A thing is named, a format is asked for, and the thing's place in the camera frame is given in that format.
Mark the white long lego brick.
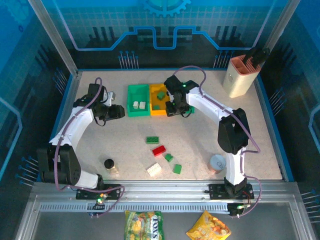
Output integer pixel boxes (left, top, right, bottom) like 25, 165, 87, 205
146, 162, 163, 178

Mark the yellow plastic bin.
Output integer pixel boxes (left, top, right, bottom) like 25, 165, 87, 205
149, 83, 171, 117

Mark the red long lego brick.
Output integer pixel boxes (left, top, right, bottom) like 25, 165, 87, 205
151, 145, 167, 158

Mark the spice jar with black lid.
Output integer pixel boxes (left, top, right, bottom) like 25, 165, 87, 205
103, 158, 121, 176

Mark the beige knife block pink rim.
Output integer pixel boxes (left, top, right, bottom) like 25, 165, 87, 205
222, 56, 262, 99

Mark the silver tin can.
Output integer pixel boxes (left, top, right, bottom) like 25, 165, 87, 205
207, 153, 227, 174

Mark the small circuit board with LEDs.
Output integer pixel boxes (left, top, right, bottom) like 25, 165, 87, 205
228, 202, 251, 217
86, 192, 111, 217

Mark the green and yellow snack bag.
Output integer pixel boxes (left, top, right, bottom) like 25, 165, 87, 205
124, 210, 165, 240

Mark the yellow chip bag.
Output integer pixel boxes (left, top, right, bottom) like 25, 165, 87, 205
185, 210, 232, 240

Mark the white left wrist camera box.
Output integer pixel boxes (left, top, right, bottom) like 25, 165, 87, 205
101, 91, 117, 106

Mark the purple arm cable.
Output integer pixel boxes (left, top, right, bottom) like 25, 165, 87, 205
173, 65, 263, 218
53, 76, 126, 218

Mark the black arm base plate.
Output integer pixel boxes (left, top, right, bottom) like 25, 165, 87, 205
75, 183, 123, 201
208, 183, 254, 201

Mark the black knife handle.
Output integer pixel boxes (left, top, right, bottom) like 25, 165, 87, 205
252, 47, 271, 70
243, 46, 259, 69

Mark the aluminium mounting rail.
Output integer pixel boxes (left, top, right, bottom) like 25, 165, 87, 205
32, 179, 301, 201

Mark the aluminium frame post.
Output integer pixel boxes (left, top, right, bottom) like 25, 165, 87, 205
27, 0, 80, 77
254, 0, 295, 76

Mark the grey slotted cable duct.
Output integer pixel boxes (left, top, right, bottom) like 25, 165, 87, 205
38, 202, 232, 214

